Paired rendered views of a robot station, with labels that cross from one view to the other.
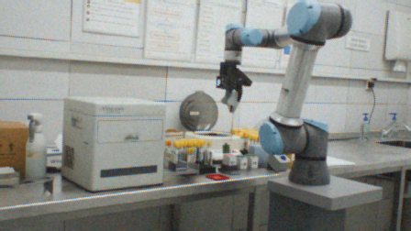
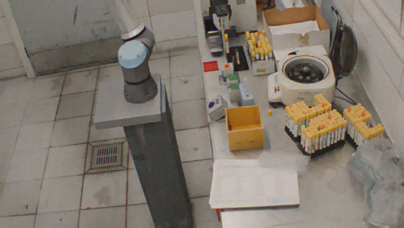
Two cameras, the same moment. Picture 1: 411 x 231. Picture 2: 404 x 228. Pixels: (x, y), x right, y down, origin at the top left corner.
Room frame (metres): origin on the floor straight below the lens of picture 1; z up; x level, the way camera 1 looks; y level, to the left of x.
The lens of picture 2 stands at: (2.98, -1.53, 2.18)
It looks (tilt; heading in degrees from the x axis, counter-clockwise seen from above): 40 degrees down; 130
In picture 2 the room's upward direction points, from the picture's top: 9 degrees counter-clockwise
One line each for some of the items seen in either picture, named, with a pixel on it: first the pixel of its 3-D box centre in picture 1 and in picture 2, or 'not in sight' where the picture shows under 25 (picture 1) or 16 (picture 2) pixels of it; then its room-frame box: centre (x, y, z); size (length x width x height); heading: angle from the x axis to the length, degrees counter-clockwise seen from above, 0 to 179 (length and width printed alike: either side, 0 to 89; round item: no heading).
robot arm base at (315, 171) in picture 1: (309, 167); (138, 83); (1.71, -0.39, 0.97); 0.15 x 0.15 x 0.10
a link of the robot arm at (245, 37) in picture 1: (250, 37); not in sight; (1.88, -0.16, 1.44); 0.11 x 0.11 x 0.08; 28
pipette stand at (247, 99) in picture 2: (259, 155); (247, 100); (2.16, -0.25, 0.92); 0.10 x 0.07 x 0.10; 130
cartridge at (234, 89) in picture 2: (250, 161); (234, 92); (2.07, -0.21, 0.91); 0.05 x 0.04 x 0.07; 38
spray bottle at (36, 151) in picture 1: (35, 147); not in sight; (1.63, 0.59, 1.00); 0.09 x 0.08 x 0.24; 38
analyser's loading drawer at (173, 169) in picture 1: (172, 169); (213, 35); (1.76, 0.12, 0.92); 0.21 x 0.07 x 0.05; 128
